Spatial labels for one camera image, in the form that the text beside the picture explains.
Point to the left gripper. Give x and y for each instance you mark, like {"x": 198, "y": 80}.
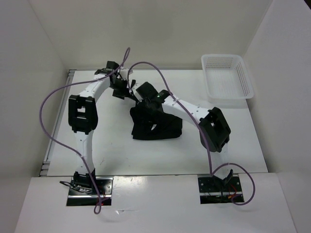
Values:
{"x": 122, "y": 93}

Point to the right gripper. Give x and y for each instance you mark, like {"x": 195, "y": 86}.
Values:
{"x": 151, "y": 110}

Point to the black shorts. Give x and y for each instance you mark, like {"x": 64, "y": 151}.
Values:
{"x": 154, "y": 125}

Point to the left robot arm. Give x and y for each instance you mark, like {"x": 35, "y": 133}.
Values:
{"x": 83, "y": 119}

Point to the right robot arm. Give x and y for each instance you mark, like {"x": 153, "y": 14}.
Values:
{"x": 213, "y": 128}

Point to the white plastic basket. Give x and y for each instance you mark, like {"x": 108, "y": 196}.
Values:
{"x": 226, "y": 77}

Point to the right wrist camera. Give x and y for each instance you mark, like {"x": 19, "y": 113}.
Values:
{"x": 136, "y": 94}

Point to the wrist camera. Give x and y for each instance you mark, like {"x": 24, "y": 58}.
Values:
{"x": 136, "y": 94}
{"x": 123, "y": 74}

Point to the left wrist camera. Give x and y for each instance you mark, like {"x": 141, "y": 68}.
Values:
{"x": 123, "y": 74}

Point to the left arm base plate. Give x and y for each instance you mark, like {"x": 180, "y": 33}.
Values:
{"x": 80, "y": 196}

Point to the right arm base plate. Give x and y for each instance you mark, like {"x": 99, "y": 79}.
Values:
{"x": 212, "y": 190}

